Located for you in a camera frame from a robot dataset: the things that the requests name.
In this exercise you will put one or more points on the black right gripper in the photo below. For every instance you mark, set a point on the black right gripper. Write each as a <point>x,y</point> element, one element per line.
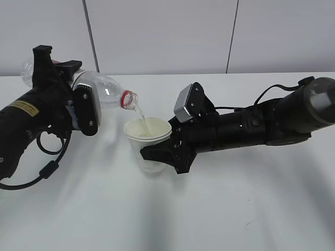
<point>188,140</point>

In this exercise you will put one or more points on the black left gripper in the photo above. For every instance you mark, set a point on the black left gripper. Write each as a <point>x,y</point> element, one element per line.
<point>52,93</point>

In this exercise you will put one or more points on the white paper cup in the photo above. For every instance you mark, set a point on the white paper cup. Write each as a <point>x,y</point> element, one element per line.
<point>156,132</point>

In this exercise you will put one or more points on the clear water bottle red label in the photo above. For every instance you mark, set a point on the clear water bottle red label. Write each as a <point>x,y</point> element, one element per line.
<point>110,93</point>

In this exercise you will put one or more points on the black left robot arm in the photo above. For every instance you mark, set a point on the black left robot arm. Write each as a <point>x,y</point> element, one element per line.
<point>16,123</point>

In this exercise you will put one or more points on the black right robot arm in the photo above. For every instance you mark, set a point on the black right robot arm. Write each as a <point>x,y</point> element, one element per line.
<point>308,107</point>

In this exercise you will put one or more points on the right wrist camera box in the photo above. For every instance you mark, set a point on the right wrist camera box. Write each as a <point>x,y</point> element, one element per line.
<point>193,104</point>

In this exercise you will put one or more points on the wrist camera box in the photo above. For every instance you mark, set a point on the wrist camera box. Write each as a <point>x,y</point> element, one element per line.
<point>193,104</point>
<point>87,107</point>

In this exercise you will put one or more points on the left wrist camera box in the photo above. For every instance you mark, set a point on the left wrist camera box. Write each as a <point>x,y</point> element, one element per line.
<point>87,107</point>

